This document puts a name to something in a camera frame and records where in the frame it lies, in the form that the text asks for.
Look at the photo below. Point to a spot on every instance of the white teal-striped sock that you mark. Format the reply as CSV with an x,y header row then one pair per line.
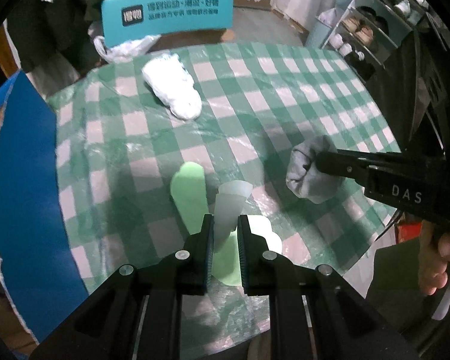
x,y
172,86

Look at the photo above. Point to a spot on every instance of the red box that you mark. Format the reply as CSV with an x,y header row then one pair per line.
x,y
408,232

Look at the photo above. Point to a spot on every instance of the blue cardboard box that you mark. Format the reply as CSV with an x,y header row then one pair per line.
x,y
26,195

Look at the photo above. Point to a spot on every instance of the person's right hand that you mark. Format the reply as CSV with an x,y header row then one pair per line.
x,y
431,262

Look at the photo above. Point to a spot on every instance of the shoe rack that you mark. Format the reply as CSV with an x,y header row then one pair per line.
x,y
382,45

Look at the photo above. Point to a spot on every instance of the group of shoes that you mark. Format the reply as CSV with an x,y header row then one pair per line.
x,y
360,26

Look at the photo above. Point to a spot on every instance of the black jacket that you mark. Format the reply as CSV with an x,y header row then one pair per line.
x,y
48,26

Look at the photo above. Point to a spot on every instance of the teal printed box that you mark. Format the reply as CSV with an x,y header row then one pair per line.
x,y
172,30

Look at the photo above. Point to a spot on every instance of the plain white sock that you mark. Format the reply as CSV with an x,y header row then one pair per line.
x,y
266,232

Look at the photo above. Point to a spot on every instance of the green checked tablecloth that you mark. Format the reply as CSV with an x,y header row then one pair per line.
x,y
285,101

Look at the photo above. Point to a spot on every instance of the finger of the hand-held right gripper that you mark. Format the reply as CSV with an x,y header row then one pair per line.
x,y
337,167
397,157

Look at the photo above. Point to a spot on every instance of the white plastic bag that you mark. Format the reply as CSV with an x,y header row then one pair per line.
x,y
123,50

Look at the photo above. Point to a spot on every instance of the light blue bin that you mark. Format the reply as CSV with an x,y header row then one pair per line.
x,y
320,35

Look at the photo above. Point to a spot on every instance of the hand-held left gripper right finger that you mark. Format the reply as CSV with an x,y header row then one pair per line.
x,y
243,255

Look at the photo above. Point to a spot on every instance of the white bin liner bag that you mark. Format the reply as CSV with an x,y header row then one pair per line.
x,y
328,15

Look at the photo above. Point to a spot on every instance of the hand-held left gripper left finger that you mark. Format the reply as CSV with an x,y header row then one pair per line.
x,y
209,255

